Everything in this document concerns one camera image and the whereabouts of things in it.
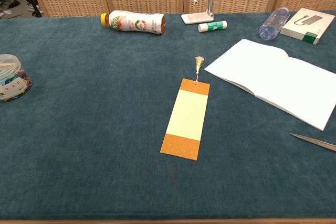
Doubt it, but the open white notebook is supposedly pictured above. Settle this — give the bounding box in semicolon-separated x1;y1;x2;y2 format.
204;38;336;132

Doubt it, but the tea bottle with yellow cap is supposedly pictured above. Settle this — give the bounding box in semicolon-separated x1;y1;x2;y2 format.
100;10;166;36

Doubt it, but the white USB hub box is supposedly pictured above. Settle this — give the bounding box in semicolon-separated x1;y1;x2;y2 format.
280;7;336;45

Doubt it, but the orange and cream tasselled bookmark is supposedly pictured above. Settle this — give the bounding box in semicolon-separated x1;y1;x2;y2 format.
160;56;211;161

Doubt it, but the teal table cloth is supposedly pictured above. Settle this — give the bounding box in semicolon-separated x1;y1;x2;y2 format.
0;10;336;221

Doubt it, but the white folding phone stand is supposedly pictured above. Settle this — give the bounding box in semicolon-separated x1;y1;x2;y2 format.
181;0;221;25

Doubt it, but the green and white glue stick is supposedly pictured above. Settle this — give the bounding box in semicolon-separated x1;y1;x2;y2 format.
197;20;228;33

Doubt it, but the clear jar of colourful clips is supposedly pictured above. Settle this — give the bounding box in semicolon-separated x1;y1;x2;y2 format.
0;54;34;102

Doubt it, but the clear plastic water bottle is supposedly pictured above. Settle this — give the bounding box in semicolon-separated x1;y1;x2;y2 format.
258;7;291;41

